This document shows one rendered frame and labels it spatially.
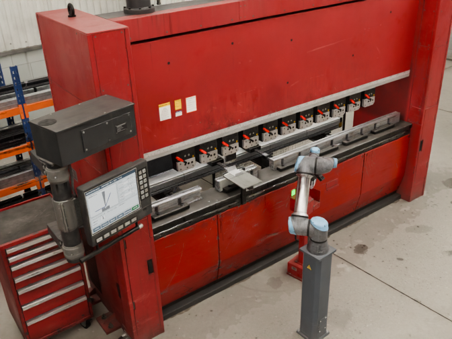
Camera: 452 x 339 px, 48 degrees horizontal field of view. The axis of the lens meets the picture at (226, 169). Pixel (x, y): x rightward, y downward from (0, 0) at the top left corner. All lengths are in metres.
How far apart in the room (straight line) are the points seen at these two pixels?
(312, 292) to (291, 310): 0.58
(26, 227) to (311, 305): 2.04
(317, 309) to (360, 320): 0.54
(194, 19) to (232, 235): 1.72
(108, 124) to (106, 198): 0.41
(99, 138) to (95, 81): 0.39
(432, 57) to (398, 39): 0.38
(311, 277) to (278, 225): 0.96
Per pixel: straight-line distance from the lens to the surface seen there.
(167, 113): 3.51
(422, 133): 5.48
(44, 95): 4.85
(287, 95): 4.16
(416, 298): 4.55
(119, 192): 2.91
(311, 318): 3.88
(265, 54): 3.90
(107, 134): 2.77
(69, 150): 2.66
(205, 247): 4.04
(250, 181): 3.91
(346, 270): 4.71
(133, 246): 3.52
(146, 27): 3.29
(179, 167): 3.70
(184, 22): 3.42
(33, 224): 3.77
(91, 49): 2.94
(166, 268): 3.92
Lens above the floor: 2.89
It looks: 27 degrees down
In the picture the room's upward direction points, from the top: 2 degrees counter-clockwise
